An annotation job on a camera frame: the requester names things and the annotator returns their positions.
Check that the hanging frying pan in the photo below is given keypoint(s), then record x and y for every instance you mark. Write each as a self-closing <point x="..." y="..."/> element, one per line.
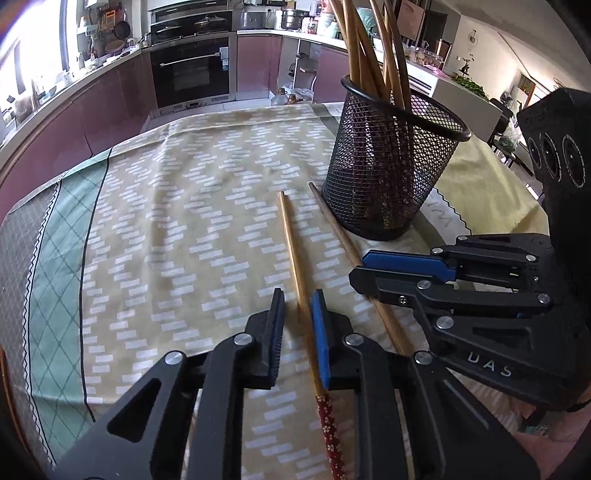
<point x="122" y="30"/>

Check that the black mesh utensil holder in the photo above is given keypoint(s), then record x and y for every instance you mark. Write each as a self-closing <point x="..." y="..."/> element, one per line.
<point x="383" y="184"/>

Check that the green food cover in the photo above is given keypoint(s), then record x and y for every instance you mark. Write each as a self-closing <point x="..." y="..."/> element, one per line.
<point x="375" y="16"/>

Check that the wall fan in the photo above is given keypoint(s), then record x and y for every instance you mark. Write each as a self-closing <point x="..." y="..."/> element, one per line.
<point x="472" y="38"/>

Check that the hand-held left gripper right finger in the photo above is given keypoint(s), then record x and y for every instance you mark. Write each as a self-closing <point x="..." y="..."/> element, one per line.
<point x="321" y="341"/>

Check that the pink kitchen cabinets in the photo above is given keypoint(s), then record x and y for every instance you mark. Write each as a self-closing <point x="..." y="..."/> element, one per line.
<point x="92" y="106"/>

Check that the dark dining chair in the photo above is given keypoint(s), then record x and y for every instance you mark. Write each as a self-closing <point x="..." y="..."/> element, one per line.
<point x="502" y="117"/>

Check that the glass bottles on floor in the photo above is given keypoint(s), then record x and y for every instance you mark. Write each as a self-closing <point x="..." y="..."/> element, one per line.
<point x="285" y="98"/>

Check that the person's right forearm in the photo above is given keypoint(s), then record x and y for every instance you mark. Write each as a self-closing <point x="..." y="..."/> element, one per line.
<point x="572" y="417"/>

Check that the green leafy plant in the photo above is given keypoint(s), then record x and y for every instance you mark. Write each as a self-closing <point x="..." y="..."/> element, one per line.
<point x="471" y="86"/>

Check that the person's leg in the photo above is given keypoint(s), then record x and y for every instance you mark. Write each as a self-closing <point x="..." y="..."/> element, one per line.
<point x="558" y="457"/>

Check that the yellow tablecloth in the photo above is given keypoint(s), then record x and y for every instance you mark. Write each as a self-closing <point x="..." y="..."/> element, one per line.
<point x="480" y="189"/>

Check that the stainless steel pot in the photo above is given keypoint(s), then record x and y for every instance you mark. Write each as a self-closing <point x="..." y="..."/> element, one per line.
<point x="293" y="18"/>

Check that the black built-in oven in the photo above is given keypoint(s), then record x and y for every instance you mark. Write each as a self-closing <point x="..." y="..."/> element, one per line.
<point x="191" y="74"/>

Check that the silver metal box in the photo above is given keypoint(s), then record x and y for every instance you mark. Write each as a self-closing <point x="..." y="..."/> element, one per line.
<point x="253" y="21"/>

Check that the beige patterned tablecloth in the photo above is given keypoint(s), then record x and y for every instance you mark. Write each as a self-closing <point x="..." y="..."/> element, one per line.
<point x="184" y="221"/>

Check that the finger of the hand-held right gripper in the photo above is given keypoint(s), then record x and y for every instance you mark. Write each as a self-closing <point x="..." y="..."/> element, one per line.
<point x="406" y="265"/>
<point x="383" y="284"/>

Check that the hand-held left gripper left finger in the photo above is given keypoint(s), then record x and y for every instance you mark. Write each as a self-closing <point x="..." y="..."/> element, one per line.
<point x="277" y="341"/>

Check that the wooden stool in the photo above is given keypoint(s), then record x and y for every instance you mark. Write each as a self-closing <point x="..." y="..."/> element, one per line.
<point x="304" y="71"/>

